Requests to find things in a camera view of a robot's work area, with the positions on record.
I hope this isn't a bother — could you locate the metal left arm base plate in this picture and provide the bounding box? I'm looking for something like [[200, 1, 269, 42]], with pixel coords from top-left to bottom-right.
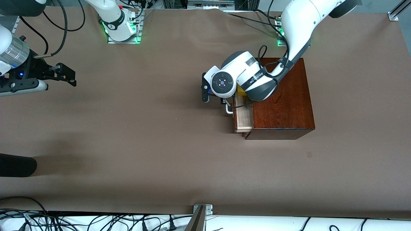
[[277, 18, 288, 47]]

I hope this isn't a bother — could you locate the dark camera support beam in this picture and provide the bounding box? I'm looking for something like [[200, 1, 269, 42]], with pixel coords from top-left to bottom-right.
[[185, 206, 206, 231]]

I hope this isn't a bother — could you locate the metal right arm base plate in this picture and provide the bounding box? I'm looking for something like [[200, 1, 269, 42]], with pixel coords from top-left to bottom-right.
[[108, 10, 142, 44]]

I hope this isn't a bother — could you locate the grey metal equipment box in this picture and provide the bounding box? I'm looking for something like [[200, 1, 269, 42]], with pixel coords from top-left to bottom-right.
[[187, 0, 235, 9]]

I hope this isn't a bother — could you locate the tangled black cable bundle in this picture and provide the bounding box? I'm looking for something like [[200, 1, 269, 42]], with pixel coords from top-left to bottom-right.
[[0, 196, 193, 231]]

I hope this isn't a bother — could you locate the brown paper table cover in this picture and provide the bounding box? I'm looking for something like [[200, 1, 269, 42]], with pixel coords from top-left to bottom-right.
[[0, 6, 411, 219]]

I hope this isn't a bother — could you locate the black cylindrical object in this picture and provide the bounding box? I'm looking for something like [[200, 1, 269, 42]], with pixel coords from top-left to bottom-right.
[[0, 153, 37, 177]]

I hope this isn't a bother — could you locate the aluminium frame rail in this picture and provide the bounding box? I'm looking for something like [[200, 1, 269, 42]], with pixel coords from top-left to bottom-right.
[[388, 0, 411, 21]]

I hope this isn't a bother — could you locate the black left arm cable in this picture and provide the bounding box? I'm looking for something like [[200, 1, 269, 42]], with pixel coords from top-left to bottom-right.
[[225, 0, 291, 108]]

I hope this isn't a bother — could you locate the wooden drawer with metal handle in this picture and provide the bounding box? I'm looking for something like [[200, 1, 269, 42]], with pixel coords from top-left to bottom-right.
[[225, 95, 253, 133]]

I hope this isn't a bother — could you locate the dark brown wooden cabinet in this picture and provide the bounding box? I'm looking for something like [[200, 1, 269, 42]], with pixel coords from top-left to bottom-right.
[[243, 58, 315, 140]]

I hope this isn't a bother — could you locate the black cable on table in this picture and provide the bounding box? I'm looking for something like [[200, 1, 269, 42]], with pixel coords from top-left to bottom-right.
[[223, 10, 283, 28]]

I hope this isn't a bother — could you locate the small metal mounting bracket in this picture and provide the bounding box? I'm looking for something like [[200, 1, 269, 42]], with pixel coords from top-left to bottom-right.
[[193, 204, 213, 215]]

